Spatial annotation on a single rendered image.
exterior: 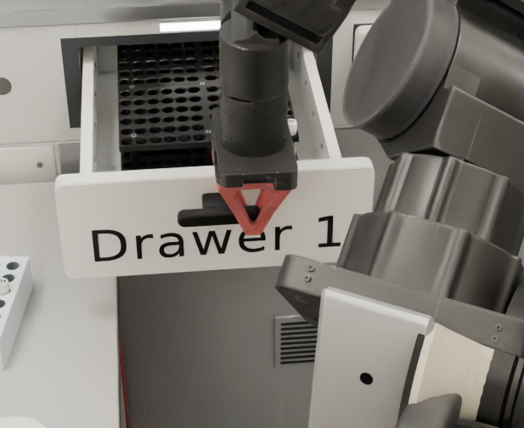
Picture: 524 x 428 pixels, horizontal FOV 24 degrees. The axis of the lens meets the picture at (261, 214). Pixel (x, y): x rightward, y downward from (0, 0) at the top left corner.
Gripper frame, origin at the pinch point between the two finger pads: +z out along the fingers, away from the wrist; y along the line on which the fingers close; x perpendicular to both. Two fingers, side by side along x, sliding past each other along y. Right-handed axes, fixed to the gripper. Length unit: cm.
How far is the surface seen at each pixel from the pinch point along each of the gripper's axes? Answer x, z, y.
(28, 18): 20.7, -5.1, 29.6
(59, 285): 18.7, 14.0, 8.9
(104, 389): 14.1, 13.6, -6.3
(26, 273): 21.5, 11.1, 7.6
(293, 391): -9, 52, 28
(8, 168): 24.9, 13.9, 29.4
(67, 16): 16.7, -5.1, 29.6
